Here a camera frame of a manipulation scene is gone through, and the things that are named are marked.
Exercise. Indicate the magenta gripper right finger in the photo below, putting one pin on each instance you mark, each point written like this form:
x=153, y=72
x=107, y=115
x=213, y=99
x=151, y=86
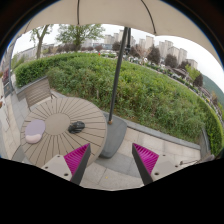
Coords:
x=152, y=166

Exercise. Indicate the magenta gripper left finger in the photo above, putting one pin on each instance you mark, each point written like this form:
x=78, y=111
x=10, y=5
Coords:
x=70, y=167

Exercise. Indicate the black computer mouse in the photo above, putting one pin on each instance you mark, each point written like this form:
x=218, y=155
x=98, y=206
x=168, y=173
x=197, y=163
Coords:
x=76, y=127

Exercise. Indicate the round slatted patio table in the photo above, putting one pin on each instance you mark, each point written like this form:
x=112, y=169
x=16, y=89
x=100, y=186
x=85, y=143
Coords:
x=58, y=114

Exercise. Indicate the grey umbrella base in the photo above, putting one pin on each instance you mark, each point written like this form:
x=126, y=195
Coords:
x=116, y=130

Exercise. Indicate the green hedge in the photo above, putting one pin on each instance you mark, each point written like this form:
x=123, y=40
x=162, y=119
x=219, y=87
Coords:
x=142, y=95

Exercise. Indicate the grey slatted patio chair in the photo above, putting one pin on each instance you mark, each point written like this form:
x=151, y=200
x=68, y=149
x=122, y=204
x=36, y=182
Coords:
x=38, y=91

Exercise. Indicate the dark umbrella pole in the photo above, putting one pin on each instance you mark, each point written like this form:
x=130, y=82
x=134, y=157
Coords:
x=124, y=48

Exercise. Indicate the beige patio umbrella canopy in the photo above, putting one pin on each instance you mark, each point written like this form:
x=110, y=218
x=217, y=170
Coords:
x=152, y=16

